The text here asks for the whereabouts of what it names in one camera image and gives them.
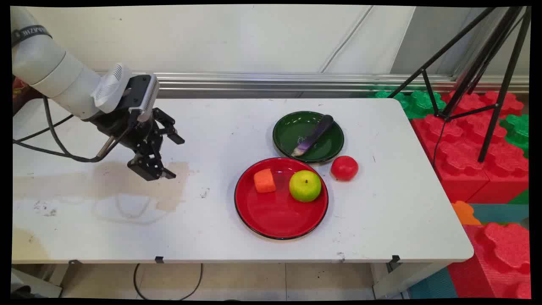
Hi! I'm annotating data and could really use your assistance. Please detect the aluminium wall rail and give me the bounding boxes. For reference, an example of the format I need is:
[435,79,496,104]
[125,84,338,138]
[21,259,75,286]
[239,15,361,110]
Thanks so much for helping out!
[94,72,530,94]

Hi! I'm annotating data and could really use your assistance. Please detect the dark purple toy eggplant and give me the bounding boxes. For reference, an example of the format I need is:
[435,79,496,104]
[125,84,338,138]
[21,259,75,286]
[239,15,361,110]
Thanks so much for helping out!
[291,114,335,158]

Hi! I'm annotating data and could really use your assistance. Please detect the black floor cable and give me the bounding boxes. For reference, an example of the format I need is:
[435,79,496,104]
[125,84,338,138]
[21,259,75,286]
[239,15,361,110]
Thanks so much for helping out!
[133,263,204,301]

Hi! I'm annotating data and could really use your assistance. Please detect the red plate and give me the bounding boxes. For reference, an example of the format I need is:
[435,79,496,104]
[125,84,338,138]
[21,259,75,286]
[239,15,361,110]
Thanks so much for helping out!
[234,157,329,241]

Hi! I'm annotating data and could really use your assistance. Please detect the large red foam block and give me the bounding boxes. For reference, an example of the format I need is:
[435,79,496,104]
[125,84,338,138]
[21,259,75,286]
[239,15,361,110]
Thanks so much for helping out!
[412,90,530,204]

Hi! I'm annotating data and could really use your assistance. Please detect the teal foam mat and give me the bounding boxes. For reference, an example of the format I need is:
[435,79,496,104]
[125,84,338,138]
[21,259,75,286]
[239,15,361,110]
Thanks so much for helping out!
[468,203,530,225]

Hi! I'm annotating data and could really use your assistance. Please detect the green toy apple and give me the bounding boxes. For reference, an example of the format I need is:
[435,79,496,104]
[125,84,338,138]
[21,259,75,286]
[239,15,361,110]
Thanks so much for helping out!
[289,170,322,202]

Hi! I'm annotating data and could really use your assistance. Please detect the red toy tomato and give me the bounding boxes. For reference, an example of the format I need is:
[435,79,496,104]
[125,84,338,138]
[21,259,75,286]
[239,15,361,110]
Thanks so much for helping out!
[330,155,359,182]

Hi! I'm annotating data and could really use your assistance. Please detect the green plate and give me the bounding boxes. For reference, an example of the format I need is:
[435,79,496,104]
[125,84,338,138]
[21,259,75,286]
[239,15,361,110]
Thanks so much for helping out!
[272,111,345,164]

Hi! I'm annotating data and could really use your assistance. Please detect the orange foam piece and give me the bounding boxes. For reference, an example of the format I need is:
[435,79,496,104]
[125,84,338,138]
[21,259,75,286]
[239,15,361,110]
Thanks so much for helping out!
[451,200,482,225]

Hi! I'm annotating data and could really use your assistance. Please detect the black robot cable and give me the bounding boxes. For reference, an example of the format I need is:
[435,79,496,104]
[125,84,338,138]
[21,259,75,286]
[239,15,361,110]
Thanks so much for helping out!
[41,96,127,164]
[13,114,75,144]

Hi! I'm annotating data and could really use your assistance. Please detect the orange toy carrot piece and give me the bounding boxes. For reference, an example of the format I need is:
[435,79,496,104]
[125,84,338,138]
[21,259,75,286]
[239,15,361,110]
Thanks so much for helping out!
[253,169,277,194]

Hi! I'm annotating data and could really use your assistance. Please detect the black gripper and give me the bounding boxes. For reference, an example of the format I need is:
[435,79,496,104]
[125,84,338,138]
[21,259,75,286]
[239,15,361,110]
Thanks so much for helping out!
[90,75,185,182]

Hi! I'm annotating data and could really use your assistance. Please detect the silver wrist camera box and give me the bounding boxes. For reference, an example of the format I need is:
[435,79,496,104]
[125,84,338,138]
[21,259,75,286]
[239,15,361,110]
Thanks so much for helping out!
[129,74,160,123]

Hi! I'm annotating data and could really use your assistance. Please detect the black tripod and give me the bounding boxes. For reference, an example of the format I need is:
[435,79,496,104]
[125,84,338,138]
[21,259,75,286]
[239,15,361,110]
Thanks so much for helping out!
[386,6,532,164]

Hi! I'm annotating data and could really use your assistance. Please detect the white table leg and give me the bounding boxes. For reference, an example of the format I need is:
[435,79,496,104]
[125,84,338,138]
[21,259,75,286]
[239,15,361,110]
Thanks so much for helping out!
[372,262,448,299]

